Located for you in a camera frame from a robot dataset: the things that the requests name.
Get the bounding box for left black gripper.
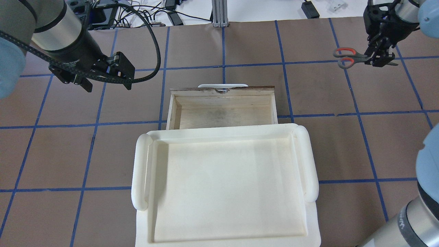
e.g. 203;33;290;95
49;51;135;93

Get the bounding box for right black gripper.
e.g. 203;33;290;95
363;3;401;68

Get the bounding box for grey orange scissors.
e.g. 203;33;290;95
333;47;398;69

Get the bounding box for wooden drawer with white handle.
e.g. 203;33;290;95
166;84;278;130

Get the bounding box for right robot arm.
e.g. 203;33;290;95
361;0;438;247

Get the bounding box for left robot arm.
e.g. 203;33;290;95
1;0;134;98

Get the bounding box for black power adapter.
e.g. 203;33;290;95
301;0;320;19

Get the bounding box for black braided cable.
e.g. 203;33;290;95
0;0;162;84

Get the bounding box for aluminium frame post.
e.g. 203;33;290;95
212;0;229;27

